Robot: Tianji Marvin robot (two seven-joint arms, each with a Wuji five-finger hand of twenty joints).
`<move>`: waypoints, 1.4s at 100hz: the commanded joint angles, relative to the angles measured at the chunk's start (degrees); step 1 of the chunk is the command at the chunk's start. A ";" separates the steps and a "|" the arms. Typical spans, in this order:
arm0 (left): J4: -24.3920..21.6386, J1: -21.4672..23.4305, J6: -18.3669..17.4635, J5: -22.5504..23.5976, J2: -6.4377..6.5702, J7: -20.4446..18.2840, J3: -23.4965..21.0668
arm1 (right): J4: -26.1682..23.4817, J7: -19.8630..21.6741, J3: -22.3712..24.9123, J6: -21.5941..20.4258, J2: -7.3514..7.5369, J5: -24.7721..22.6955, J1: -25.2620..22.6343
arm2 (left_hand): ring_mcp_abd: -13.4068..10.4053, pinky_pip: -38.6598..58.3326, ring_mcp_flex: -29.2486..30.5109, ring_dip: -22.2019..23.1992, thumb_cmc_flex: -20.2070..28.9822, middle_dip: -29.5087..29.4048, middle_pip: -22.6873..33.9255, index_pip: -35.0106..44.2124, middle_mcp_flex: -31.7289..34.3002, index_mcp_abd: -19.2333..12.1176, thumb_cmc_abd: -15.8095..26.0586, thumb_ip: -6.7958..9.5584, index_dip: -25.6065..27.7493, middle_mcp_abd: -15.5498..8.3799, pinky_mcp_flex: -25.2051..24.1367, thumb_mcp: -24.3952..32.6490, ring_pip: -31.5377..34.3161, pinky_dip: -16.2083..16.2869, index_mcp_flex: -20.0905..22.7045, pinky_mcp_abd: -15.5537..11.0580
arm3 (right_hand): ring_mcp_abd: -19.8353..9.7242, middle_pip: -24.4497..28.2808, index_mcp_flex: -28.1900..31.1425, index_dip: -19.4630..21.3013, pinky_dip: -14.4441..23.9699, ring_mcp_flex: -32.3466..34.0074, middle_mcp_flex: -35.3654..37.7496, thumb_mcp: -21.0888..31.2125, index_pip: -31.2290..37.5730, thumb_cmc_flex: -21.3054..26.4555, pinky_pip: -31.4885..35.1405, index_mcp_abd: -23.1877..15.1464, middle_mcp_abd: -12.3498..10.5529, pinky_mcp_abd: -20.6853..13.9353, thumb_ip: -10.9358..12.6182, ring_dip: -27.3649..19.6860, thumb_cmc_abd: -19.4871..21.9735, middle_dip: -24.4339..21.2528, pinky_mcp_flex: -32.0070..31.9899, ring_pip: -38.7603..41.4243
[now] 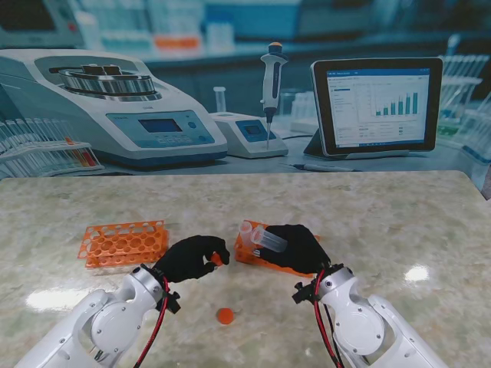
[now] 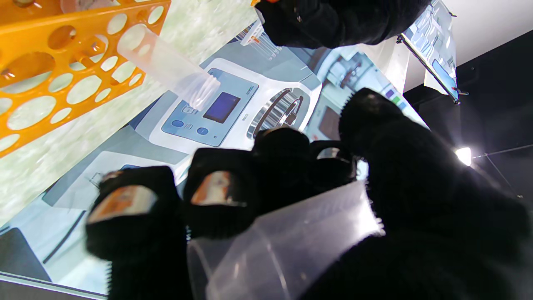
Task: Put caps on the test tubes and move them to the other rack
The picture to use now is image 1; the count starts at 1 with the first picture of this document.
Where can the orange screw cap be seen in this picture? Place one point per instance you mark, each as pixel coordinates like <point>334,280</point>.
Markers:
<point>225,316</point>
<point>217,259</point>

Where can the clear plastic test tube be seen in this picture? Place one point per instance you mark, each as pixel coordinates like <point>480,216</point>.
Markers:
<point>244,231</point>
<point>268,238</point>

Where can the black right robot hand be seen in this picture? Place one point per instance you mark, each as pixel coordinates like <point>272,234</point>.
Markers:
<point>303,247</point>

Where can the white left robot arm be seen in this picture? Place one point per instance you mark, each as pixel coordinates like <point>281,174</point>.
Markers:
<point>103,329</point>

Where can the orange plastic test tube rack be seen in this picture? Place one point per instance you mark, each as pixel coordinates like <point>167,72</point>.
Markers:
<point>122,245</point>
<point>243,256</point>

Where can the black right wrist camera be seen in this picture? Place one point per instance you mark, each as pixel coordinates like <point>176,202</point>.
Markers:
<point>305,292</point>

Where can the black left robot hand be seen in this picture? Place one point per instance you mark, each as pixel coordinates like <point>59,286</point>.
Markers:
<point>184,260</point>

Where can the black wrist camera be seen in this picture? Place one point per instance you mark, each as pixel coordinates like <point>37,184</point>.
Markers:
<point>305,292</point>
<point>173,303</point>

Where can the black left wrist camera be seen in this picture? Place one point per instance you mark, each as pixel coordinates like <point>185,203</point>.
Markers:
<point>173,303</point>

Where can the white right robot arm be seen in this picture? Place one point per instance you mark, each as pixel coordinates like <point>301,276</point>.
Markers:
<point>360,326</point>

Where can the printed laboratory backdrop poster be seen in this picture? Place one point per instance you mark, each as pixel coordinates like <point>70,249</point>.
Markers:
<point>245,76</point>

